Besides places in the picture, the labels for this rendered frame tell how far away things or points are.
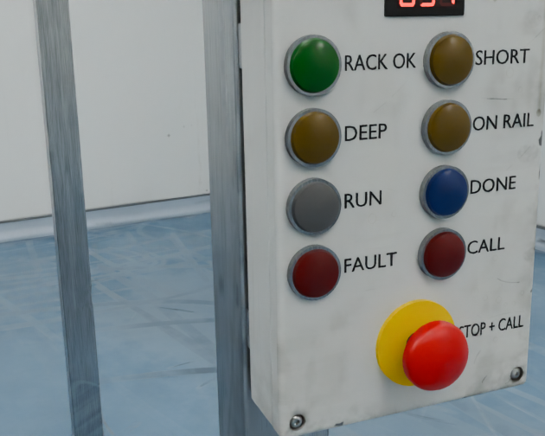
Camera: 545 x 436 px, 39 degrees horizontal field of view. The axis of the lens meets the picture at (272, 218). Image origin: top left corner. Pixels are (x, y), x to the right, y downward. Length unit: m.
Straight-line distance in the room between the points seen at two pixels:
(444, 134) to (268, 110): 0.10
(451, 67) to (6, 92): 3.83
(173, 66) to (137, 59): 0.21
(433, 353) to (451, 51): 0.16
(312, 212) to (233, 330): 0.13
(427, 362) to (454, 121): 0.13
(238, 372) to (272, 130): 0.17
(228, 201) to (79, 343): 1.20
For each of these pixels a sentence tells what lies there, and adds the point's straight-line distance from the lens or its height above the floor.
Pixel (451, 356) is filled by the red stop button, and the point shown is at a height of 0.89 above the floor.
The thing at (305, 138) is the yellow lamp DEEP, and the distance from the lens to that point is 0.39.
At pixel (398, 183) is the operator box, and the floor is 0.98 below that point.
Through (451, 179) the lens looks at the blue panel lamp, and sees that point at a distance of 0.43.
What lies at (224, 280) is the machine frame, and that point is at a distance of 0.50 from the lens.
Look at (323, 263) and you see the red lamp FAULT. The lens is 0.40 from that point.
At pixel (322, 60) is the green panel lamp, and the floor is 1.05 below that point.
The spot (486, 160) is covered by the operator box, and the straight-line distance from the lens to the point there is 0.45.
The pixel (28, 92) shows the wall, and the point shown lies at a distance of 4.21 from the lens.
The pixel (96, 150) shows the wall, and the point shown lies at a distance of 4.33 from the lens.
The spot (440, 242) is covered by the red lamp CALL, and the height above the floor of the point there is 0.95.
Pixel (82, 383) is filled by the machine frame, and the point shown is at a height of 0.35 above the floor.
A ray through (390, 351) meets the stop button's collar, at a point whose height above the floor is 0.89.
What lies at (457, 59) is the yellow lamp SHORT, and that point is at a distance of 0.43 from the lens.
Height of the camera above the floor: 1.07
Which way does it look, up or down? 14 degrees down
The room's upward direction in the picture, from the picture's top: 1 degrees counter-clockwise
